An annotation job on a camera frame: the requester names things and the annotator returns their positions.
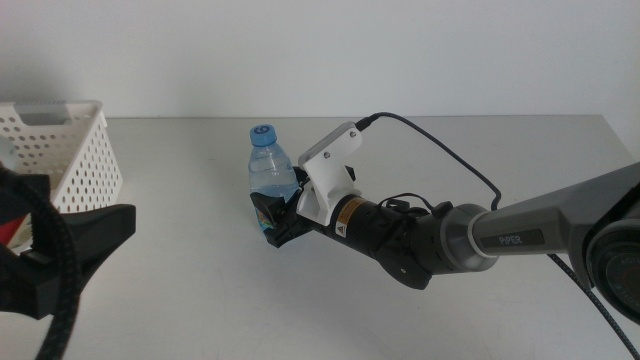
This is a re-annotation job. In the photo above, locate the thin black right gripper wire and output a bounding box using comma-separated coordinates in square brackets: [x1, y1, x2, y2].
[377, 191, 454, 218]

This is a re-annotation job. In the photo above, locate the red cola can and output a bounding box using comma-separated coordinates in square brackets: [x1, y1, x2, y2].
[0, 214, 29, 247]

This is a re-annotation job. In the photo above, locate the white perforated plastic basket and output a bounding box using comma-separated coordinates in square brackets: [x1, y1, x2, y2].
[0, 99, 124, 256]

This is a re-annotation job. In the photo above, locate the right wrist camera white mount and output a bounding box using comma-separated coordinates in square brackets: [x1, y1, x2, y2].
[297, 120, 365, 228]

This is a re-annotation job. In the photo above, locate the clear water bottle blue cap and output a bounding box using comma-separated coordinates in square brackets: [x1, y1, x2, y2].
[247, 123, 301, 232]

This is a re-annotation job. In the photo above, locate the braided black left camera cable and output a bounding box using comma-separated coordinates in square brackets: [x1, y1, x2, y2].
[0, 163, 83, 360]

